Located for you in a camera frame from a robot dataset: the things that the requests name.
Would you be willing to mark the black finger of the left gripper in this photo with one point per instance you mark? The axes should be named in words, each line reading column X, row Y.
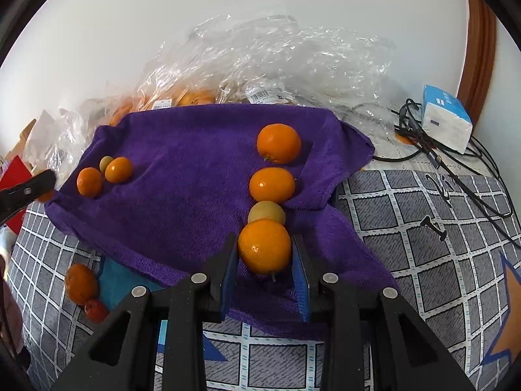
column 33, row 189

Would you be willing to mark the red paper bag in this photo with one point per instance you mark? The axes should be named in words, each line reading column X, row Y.
column 12, row 178

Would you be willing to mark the white plastic bag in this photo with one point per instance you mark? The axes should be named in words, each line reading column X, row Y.
column 41, row 139

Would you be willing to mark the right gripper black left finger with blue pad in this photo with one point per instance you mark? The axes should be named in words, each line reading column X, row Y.
column 121, row 353

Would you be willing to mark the cardboard box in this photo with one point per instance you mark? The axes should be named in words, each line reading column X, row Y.
column 20, row 146

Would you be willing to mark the clear plastic bag pile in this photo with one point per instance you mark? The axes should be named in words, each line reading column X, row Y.
column 269, row 60

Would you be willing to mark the small orange mandarin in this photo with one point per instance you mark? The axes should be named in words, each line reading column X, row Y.
column 90, row 182

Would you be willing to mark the large orange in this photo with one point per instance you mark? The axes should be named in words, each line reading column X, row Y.
column 278, row 143

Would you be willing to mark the brown wooden door frame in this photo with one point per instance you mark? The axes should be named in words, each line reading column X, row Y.
column 479, row 58

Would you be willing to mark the small red fruit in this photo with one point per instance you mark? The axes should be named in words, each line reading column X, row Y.
column 95, row 311

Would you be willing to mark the blue white tissue pack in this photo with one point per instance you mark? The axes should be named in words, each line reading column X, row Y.
column 445, row 119

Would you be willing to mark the small green fruit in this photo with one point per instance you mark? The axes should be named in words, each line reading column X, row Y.
column 104, row 163

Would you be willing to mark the person's hand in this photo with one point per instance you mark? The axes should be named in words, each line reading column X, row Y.
column 13, row 315

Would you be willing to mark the orange mandarin group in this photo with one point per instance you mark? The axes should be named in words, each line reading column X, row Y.
column 119, row 170

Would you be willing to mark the purple towel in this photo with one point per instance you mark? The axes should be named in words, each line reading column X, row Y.
column 189, row 189

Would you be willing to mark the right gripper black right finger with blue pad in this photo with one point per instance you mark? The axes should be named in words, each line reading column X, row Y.
column 405, row 353

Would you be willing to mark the grey checked tablecloth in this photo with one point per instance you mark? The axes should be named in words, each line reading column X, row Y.
column 448, row 244

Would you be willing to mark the yellow-green fruit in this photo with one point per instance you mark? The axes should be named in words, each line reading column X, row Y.
column 266, row 209

